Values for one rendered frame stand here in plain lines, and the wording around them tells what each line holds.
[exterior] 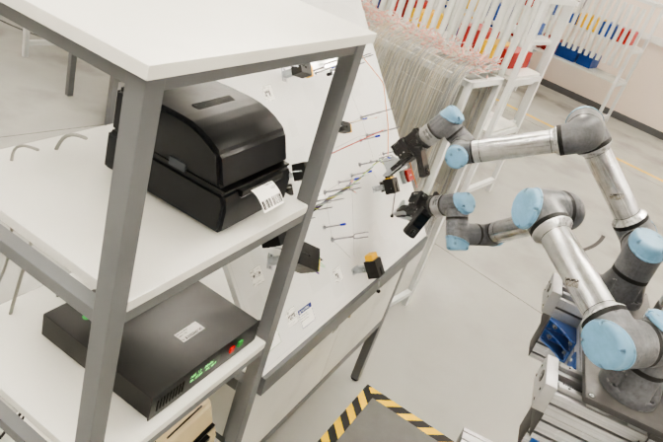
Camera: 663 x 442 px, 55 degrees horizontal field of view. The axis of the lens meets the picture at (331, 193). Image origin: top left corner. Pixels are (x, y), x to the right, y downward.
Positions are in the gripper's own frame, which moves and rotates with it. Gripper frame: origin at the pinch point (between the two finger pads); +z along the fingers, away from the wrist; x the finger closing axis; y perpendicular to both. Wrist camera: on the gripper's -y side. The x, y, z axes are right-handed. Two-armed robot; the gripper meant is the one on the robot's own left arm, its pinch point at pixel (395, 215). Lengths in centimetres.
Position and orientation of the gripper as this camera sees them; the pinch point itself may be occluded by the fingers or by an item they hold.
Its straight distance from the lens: 237.0
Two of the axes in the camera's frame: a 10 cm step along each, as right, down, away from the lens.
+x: -7.1, -5.4, -4.5
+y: 3.9, -8.3, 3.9
